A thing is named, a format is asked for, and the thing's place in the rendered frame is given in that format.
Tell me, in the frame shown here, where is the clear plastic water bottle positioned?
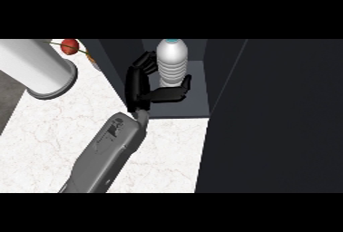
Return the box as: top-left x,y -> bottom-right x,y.
155,38 -> 189,89

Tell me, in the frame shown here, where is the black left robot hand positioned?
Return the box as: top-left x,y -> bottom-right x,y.
123,50 -> 194,113

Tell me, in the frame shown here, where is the dark grey cabinet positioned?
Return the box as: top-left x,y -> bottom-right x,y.
79,38 -> 250,120

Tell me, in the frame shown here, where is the dark grey cabinet door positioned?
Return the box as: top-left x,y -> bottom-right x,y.
194,38 -> 343,194

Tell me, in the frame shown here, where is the small orange object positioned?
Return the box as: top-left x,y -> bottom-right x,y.
86,53 -> 102,73

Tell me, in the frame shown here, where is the white cylindrical container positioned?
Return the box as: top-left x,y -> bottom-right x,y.
0,38 -> 79,101

